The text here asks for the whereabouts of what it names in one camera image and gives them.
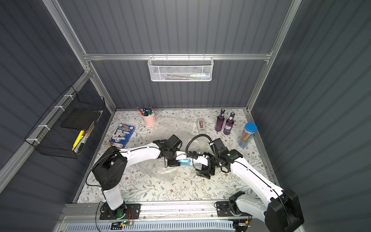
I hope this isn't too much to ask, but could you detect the blue glass bottle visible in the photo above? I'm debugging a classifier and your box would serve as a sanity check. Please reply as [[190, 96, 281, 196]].
[[178, 157, 196, 165]]

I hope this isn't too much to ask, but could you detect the clear tape dispenser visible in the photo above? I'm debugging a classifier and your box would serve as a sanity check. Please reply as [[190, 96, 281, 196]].
[[196, 119, 205, 134]]

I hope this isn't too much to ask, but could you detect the clear bubble wrap sheet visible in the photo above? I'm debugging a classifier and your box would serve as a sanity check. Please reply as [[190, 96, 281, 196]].
[[125, 114, 203, 183]]

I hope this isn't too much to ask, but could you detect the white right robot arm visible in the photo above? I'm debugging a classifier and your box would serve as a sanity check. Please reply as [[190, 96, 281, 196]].
[[189, 139, 304, 232]]

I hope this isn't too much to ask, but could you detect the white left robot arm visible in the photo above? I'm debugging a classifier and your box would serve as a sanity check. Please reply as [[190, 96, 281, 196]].
[[92, 135, 183, 211]]

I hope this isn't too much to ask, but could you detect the purple bottle left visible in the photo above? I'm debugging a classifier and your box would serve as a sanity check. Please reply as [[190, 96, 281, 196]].
[[214, 108, 225, 132]]

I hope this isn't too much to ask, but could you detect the purple bottle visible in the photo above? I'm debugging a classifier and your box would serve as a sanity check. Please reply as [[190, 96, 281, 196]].
[[214, 108, 225, 132], [223, 112, 235, 135]]

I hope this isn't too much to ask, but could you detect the pink pen holder cup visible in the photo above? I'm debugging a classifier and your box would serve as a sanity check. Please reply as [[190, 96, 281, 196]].
[[143, 113, 156, 127]]

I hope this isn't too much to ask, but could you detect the purple bottle right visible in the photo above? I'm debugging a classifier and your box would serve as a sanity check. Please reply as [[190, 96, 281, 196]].
[[223, 112, 235, 135]]

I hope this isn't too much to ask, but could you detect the blue-lidded pencil tube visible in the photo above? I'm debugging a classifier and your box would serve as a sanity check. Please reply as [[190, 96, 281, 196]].
[[238, 122, 258, 148]]

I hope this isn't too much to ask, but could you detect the blue children's book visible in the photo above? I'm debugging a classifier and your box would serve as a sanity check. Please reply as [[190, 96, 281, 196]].
[[109, 123, 135, 149]]

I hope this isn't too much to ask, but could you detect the yellow highlighter marker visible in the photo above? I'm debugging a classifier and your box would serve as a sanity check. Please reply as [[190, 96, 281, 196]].
[[72, 130, 86, 150]]

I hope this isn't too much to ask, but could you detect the black notebook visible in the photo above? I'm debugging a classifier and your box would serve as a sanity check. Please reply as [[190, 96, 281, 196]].
[[60, 108, 100, 131]]

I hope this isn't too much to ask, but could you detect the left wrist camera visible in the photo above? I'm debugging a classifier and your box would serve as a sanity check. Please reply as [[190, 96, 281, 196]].
[[175, 151, 187, 160]]

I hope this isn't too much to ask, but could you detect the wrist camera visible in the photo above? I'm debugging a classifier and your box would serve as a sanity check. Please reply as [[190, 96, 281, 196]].
[[175, 151, 187, 160], [192, 156, 209, 166]]

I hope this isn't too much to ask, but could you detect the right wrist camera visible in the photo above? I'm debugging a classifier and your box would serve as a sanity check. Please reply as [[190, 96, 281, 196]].
[[192, 156, 209, 166]]

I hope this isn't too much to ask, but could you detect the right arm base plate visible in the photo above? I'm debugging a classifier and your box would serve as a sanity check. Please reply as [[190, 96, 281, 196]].
[[214, 201, 252, 217]]

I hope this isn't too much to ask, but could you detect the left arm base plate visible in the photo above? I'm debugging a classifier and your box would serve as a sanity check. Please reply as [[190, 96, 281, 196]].
[[98, 203, 142, 220]]

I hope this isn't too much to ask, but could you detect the white wire mesh basket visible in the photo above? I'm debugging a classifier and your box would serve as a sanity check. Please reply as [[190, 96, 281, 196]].
[[147, 56, 214, 82]]

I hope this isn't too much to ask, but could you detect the black wire wall basket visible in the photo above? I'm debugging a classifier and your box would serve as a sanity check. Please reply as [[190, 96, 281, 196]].
[[25, 88, 105, 159]]

